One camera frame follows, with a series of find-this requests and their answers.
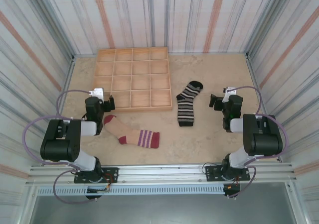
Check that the black white striped sock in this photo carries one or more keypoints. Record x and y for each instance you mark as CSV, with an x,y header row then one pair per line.
x,y
185,109
231,90

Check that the beige sock purple stripes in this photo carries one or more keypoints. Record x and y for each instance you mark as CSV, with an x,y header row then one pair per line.
x,y
134,137

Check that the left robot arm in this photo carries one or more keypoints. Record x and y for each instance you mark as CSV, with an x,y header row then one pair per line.
x,y
59,149

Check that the wooden compartment tray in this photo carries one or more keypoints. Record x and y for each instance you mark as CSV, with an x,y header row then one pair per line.
x,y
139,82

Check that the aluminium table edge profile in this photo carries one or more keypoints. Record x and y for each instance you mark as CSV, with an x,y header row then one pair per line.
x,y
67,72
253,72

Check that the black connector box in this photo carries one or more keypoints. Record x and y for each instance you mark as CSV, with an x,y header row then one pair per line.
x,y
230,188
94,190

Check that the grey metal sheet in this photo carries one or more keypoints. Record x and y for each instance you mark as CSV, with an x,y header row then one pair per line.
x,y
162,211

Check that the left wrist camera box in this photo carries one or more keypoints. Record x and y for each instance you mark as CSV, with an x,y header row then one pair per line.
x,y
97,92

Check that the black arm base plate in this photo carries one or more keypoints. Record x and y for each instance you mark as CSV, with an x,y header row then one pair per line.
x,y
211,170
112,171

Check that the aluminium mounting rail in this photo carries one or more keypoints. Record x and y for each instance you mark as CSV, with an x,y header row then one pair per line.
x,y
162,175

